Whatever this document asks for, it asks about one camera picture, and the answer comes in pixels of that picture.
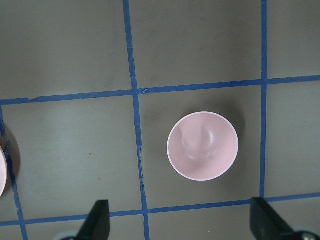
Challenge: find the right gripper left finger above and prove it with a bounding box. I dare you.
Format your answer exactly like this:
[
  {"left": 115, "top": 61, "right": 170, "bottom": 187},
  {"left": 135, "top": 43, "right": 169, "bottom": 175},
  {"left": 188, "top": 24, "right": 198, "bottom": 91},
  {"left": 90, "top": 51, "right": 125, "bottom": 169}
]
[{"left": 76, "top": 200, "right": 111, "bottom": 240}]

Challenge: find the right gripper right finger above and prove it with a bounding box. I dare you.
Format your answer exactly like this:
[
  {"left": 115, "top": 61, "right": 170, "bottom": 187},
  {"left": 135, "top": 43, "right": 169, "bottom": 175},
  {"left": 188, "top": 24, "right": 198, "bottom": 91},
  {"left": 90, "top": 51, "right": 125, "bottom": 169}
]
[{"left": 250, "top": 197, "right": 295, "bottom": 240}]

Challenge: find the pink bowl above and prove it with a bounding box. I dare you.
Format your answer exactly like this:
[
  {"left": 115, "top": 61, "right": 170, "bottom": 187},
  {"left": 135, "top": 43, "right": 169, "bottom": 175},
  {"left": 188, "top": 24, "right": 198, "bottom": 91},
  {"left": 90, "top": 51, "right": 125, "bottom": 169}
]
[{"left": 166, "top": 111, "right": 239, "bottom": 182}]

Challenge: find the pink plate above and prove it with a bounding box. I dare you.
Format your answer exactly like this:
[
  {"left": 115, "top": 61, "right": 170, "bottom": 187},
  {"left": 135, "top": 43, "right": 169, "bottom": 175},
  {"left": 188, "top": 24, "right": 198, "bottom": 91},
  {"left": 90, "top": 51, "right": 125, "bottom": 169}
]
[{"left": 0, "top": 147, "right": 8, "bottom": 196}]

